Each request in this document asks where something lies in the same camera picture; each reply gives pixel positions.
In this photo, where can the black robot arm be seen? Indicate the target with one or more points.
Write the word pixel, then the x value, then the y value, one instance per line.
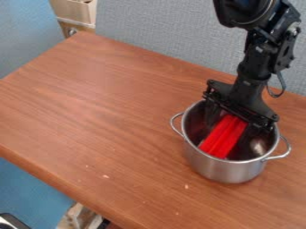
pixel 273 24

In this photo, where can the black and white object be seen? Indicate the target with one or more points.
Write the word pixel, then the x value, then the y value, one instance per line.
pixel 10 222

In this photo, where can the wooden table leg frame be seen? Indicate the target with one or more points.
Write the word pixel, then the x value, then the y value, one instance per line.
pixel 80 218

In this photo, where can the red rectangular block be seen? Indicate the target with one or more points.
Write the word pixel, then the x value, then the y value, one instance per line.
pixel 224 136

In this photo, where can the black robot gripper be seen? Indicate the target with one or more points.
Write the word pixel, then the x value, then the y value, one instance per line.
pixel 241 100

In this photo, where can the stainless steel pot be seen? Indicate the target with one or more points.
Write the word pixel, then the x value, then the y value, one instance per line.
pixel 232 169

